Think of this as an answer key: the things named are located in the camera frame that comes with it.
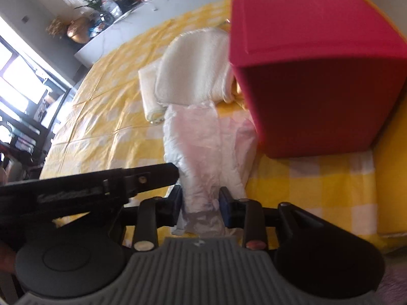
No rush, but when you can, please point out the white round pad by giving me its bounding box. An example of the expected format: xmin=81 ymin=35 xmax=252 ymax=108
xmin=154 ymin=28 xmax=234 ymax=106

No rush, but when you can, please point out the green plant in glass vase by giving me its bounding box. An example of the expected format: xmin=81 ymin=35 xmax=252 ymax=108
xmin=76 ymin=0 xmax=123 ymax=33

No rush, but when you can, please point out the golden round vase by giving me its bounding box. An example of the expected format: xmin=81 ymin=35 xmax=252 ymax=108
xmin=67 ymin=17 xmax=90 ymax=44

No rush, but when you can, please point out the orange cardboard box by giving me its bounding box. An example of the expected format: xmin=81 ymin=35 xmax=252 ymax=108
xmin=366 ymin=0 xmax=406 ymax=238

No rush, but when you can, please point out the white plastic bag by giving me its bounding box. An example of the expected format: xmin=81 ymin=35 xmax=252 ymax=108
xmin=163 ymin=102 xmax=257 ymax=237

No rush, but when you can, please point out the red cube box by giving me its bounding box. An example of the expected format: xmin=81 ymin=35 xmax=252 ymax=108
xmin=229 ymin=0 xmax=406 ymax=158

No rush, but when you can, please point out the yellow checkered tablecloth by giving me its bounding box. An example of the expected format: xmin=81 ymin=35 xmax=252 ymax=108
xmin=41 ymin=0 xmax=388 ymax=250

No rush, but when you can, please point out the dried flower bouquet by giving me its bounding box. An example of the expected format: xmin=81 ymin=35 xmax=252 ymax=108
xmin=46 ymin=17 xmax=70 ymax=38

